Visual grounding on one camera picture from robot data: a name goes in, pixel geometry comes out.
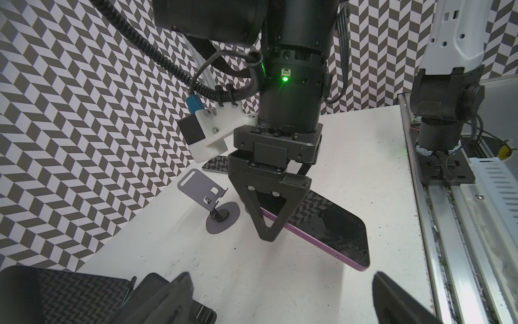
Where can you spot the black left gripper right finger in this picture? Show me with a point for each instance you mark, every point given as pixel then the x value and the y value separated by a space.
pixel 393 305

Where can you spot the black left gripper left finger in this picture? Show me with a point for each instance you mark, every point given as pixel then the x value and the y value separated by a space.
pixel 170 305

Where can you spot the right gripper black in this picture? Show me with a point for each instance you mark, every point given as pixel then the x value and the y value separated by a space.
pixel 269 167

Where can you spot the teal phone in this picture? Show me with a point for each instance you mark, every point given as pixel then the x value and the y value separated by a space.
pixel 217 164

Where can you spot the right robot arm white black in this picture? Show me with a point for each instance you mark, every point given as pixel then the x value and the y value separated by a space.
pixel 446 92

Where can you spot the grey round stand rear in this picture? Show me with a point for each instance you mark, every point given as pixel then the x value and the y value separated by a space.
pixel 206 193

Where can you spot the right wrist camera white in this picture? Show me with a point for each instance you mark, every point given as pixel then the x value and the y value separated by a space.
pixel 205 130

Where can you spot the metal base rail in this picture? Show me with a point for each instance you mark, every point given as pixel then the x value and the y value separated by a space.
pixel 469 231

